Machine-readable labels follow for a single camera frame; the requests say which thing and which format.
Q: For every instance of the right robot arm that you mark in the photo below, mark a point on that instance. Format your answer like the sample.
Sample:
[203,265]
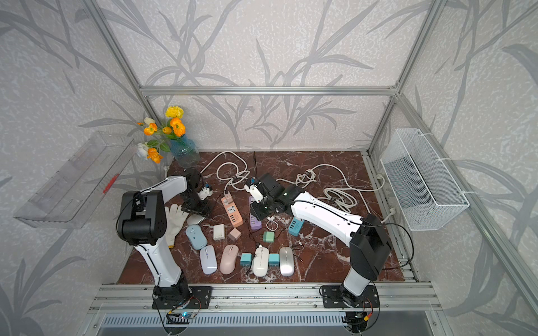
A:
[368,240]

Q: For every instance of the lavender white wireless mouse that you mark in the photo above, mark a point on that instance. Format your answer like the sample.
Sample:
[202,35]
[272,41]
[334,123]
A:
[208,260]

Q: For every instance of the pink wireless mouse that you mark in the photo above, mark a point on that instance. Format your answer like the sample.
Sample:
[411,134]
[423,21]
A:
[229,259]

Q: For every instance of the silver wireless mouse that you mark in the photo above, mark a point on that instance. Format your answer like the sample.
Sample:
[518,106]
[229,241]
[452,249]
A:
[286,257]

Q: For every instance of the pink usb charger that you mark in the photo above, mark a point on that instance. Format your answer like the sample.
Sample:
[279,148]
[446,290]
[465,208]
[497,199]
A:
[228,197]
[234,235]

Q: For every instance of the light blue wireless mouse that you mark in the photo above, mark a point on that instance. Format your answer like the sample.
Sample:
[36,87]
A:
[196,237]

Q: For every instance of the white work glove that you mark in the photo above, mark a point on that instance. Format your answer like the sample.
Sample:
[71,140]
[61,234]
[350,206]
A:
[175,222]

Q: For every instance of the clear plastic wall shelf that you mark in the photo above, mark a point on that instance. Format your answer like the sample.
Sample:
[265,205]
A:
[69,198]

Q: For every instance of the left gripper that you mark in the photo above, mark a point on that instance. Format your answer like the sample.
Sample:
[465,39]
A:
[201,209]

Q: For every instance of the orange power strip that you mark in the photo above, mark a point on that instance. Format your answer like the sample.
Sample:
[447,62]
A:
[232,213]

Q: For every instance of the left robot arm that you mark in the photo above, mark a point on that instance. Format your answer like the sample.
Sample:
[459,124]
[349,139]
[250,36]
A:
[143,222]

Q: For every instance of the teal power strip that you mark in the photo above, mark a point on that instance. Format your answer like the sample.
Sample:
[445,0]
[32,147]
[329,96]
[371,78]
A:
[295,226]

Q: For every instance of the green usb charger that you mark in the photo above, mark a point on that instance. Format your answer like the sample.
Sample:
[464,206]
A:
[268,237]

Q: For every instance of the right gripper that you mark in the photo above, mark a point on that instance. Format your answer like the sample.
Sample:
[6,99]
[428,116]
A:
[256,211]

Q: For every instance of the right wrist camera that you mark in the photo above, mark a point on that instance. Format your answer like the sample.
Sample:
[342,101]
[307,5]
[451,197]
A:
[254,192]

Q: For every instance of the white wire mesh basket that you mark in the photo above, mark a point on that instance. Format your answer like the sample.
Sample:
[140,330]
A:
[426,191]

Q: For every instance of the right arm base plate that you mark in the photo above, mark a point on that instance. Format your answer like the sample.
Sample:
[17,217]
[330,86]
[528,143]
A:
[338,297]

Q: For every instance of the grey wireless mouse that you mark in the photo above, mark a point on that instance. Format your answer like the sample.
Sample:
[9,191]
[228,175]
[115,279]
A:
[195,219]

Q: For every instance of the orange yellow artificial flowers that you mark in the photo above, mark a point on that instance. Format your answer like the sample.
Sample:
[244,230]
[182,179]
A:
[164,136]

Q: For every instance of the purple power strip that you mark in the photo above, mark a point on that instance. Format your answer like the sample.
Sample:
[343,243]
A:
[255,224]

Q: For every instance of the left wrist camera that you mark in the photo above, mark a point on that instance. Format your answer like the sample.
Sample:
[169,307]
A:
[205,192]

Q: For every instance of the teal usb charger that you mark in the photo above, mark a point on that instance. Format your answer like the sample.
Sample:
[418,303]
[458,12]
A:
[246,260]
[274,260]

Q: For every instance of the blue glass vase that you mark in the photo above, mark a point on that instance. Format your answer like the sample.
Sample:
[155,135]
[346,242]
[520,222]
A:
[185,152]

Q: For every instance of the white usb charger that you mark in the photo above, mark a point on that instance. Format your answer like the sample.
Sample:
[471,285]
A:
[219,232]

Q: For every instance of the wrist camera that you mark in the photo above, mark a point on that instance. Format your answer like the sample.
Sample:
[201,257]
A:
[254,192]
[205,192]

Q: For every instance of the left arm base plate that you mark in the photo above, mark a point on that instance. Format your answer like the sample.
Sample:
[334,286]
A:
[195,297]

